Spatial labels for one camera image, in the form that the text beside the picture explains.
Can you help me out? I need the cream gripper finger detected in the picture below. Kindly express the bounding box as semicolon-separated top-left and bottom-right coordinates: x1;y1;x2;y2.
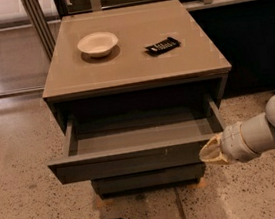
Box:
200;152;232;165
200;134;222;157

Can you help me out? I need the grey top drawer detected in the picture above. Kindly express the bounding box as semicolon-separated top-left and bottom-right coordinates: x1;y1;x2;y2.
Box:
48;95;225;184

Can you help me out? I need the grey drawer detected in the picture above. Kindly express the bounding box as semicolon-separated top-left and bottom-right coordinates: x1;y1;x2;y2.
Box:
92;163;206;198
48;95;225;184

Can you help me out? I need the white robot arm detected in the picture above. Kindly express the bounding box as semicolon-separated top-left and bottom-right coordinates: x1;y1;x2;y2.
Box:
199;95;275;165

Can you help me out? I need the grey lower drawer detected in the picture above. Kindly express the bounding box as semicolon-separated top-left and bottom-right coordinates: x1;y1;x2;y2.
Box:
92;163;206;198

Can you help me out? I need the grey bedside cabinet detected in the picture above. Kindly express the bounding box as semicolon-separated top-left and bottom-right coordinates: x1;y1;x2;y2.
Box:
32;0;248;207

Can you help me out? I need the black remote control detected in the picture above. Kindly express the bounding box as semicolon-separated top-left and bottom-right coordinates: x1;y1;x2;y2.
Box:
146;37;181;55

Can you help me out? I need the white ceramic bowl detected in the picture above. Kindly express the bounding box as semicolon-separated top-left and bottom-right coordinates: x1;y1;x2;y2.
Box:
77;31;118;58

